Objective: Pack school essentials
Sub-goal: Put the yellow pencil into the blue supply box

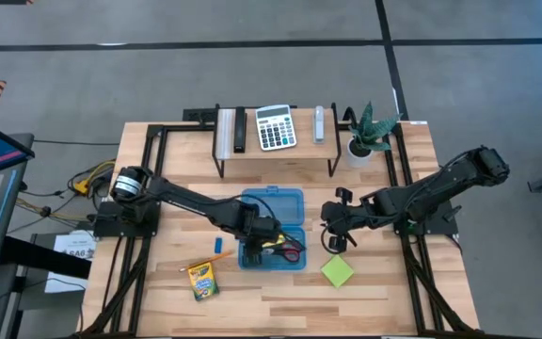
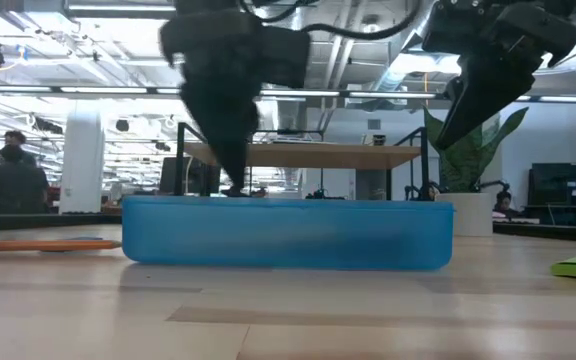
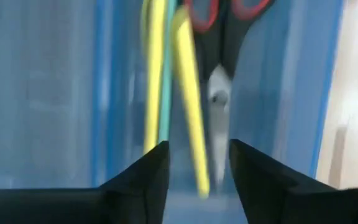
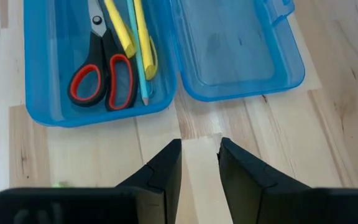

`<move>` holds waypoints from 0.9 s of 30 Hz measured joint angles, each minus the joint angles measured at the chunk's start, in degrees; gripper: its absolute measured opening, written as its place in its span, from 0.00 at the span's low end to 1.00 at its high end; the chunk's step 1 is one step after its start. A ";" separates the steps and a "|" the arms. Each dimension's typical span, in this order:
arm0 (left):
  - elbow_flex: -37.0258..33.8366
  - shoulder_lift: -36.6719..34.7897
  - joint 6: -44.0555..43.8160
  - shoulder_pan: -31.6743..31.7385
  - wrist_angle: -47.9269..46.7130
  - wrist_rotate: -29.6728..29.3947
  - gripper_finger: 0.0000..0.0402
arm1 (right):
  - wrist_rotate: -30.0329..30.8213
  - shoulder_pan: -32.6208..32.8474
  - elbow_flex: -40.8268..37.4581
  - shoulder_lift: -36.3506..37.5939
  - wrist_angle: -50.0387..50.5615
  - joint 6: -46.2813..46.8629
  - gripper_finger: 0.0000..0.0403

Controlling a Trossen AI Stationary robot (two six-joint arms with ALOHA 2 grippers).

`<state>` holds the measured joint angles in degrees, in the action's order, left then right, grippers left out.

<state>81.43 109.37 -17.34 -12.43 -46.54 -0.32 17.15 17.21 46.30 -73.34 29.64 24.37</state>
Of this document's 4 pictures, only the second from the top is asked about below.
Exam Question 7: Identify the snake plant in white pot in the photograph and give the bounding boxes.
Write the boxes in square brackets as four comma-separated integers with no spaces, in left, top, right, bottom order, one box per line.
[422,105,530,237]

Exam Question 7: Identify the black overhead light bar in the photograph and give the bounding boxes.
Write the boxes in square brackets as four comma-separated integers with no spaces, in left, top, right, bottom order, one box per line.
[0,83,576,105]

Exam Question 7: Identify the black aluminium table frame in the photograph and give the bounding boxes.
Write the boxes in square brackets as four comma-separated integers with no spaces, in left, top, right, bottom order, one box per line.
[0,213,123,232]
[492,221,576,246]

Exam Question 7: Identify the black monitor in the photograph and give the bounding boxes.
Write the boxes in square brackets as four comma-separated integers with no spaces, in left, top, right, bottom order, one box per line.
[159,156,222,197]

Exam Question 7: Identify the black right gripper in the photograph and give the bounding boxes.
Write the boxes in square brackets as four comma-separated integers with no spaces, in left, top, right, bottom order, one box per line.
[420,0,576,151]

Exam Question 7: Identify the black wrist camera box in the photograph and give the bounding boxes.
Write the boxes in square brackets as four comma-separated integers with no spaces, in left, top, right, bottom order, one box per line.
[260,25,312,90]

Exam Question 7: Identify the black cabinet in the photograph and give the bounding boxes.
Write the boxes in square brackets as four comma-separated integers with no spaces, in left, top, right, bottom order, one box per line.
[526,161,576,227]

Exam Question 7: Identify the orange pencil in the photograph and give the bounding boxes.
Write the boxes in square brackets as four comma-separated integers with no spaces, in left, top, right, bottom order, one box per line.
[0,239,123,253]

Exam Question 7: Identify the white desk calculator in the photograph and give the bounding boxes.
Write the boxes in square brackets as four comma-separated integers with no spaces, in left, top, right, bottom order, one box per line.
[270,137,323,146]

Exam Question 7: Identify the blue plastic pencil case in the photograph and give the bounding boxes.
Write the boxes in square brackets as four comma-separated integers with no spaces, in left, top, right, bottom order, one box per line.
[121,194,455,273]

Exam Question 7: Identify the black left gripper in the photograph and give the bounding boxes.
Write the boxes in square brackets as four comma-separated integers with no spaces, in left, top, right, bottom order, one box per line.
[160,9,264,195]

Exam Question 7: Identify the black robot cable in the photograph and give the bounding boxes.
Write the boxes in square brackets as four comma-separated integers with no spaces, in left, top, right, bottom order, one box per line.
[237,0,423,42]

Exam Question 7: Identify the wooden shelf riser black frame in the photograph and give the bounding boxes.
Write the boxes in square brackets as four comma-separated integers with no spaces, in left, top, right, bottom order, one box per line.
[175,122,432,201]

